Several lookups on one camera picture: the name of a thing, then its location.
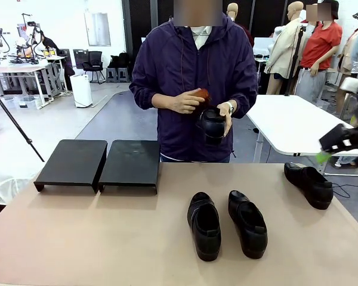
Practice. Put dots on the person in purple jacket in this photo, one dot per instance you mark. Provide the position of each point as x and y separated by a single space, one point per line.
182 59

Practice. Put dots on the white air purifier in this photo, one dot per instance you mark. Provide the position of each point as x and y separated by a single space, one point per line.
81 92

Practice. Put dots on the clear plastic storage bin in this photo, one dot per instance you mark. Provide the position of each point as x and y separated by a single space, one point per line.
25 102

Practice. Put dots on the reddish-brown shoe brush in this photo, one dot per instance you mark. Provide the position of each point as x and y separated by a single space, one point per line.
203 93

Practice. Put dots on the seated person in black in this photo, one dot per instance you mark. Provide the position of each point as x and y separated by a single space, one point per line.
50 44

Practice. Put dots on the person's right hand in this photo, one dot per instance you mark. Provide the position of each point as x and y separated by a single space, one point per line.
182 102

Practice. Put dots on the person's left hand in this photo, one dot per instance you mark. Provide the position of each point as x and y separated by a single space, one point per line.
228 111

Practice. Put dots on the white wristwatch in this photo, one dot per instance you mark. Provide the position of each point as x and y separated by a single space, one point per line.
231 107

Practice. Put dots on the black metal shoe stand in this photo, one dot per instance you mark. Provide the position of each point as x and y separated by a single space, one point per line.
74 161
128 164

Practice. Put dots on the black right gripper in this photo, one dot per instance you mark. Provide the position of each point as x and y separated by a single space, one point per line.
337 137

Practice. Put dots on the black office chair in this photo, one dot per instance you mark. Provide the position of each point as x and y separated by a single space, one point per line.
94 59

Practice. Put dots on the black leather slip-on shoe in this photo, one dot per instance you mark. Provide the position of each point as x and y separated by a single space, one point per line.
204 235
248 231

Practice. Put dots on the black backpack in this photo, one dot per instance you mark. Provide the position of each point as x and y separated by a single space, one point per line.
120 61

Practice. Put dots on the grey plastic stool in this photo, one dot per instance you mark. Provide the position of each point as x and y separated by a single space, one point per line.
123 74
111 74

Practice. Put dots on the white folding table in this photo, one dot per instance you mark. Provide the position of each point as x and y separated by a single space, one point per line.
286 125

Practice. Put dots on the person's right forearm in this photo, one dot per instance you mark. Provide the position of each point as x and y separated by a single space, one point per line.
161 101

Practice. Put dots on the mannequin in beige coat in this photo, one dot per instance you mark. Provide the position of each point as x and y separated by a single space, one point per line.
286 50

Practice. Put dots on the bare beige mannequin head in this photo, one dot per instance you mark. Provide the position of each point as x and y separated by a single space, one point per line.
232 10

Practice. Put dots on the grey wall panel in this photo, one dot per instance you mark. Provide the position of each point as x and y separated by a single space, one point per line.
97 29

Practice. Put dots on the black leather thick-heel shoe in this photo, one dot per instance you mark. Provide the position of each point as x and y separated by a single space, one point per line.
210 126
310 184

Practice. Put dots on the wood-top workbench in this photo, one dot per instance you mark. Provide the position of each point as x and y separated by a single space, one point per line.
15 69

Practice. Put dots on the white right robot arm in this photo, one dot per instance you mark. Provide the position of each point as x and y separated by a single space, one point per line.
350 85

